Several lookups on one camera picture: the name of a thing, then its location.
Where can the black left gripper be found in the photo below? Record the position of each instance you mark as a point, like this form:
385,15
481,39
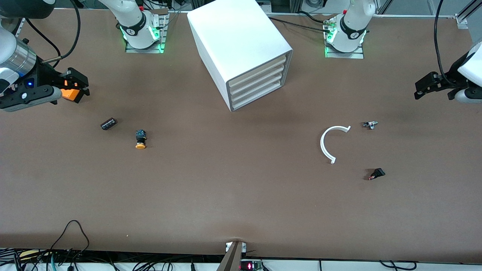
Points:
450,80

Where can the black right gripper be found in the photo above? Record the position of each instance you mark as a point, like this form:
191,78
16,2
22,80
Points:
45,76

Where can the orange box with black base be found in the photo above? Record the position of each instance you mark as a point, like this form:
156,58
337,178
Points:
70,94

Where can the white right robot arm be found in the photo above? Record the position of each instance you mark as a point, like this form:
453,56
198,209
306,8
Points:
135,34

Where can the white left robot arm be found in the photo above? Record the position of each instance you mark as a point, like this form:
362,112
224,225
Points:
350,34

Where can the yellow push button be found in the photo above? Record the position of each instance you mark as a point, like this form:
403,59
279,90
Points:
140,140

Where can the dark cylindrical capacitor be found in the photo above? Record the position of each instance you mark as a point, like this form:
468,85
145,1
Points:
109,123

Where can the small metal connector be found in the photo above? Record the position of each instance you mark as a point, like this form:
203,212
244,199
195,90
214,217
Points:
371,124

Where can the white plastic arc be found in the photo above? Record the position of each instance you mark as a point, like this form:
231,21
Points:
322,145

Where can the device with red display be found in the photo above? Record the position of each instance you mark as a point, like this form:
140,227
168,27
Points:
250,266

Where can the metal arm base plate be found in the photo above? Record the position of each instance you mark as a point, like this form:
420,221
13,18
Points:
344,55
132,50

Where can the aluminium frame rail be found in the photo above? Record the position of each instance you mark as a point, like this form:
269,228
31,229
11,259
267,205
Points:
462,20

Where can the small black red switch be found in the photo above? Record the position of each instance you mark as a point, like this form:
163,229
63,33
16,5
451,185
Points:
377,173

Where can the brown camera post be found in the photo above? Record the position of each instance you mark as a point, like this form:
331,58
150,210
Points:
231,259

